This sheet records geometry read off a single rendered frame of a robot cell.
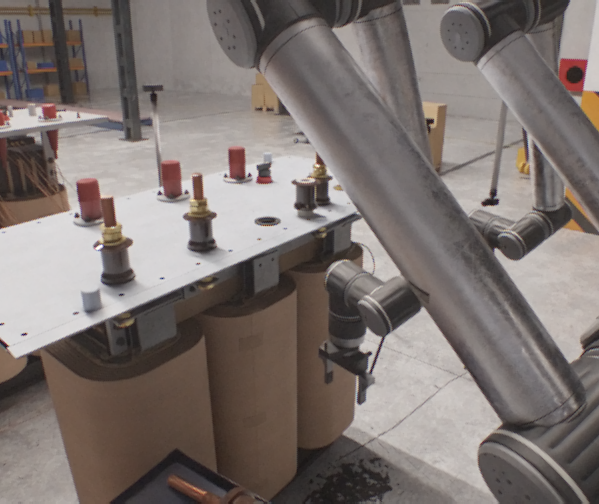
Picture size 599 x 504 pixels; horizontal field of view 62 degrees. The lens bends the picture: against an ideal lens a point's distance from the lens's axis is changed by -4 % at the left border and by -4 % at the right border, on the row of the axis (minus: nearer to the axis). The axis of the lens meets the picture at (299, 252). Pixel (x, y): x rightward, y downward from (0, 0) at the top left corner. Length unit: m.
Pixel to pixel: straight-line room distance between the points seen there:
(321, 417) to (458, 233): 1.68
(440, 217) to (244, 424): 1.33
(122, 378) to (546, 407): 1.05
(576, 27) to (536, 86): 13.20
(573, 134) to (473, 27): 0.35
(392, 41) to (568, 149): 0.55
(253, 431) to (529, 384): 1.32
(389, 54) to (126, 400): 1.08
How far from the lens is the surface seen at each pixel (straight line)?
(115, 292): 1.25
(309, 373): 2.20
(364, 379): 1.48
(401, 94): 1.06
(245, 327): 1.70
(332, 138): 0.80
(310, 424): 2.37
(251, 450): 2.02
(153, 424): 1.57
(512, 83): 1.39
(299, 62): 0.83
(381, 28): 1.03
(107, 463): 1.67
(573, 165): 1.38
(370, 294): 1.26
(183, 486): 1.37
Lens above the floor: 1.90
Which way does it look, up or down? 22 degrees down
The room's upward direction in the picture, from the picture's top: straight up
